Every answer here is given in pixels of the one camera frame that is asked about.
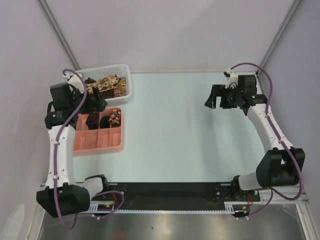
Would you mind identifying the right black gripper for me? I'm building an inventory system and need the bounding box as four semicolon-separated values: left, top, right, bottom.
204;84;243;109

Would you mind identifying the brown patterned long tie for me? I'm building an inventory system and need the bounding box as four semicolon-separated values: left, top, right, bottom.
84;74;120;99

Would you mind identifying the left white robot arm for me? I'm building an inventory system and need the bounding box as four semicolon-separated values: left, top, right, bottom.
36;83;111;218

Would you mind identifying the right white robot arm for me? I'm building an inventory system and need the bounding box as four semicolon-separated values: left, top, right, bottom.
204;72;306;201

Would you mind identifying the navy red striped rolled tie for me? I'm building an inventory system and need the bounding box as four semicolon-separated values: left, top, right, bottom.
85;112;100;130

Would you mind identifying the black rolled tie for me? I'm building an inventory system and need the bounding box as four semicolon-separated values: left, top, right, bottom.
99;116;110;129

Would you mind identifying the red colourful folded tie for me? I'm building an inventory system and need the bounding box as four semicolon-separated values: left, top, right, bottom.
113;77;127;98

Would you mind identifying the colourful dotted rolled tie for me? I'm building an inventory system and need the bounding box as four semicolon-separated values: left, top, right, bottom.
108;108;122;128

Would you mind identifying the white plastic basket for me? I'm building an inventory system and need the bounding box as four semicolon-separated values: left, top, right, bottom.
66;63;134;109

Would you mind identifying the pink compartment tray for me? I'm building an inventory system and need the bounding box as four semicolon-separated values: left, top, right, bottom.
73;107;124;157

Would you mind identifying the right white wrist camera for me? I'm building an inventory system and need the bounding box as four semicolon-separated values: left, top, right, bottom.
223;68;239;89

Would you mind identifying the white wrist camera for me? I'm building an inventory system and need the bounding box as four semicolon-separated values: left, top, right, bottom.
223;68;239;89
67;75;85;94

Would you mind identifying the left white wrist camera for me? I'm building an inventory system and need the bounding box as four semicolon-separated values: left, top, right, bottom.
67;75;85;94

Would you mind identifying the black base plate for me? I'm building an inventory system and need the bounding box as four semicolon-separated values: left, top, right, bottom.
106;182;260;208

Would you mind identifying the white cable duct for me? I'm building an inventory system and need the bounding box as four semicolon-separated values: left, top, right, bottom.
85;201;250;215

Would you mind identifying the aluminium frame rail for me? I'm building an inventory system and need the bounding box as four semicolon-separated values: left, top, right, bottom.
253;184;309;204

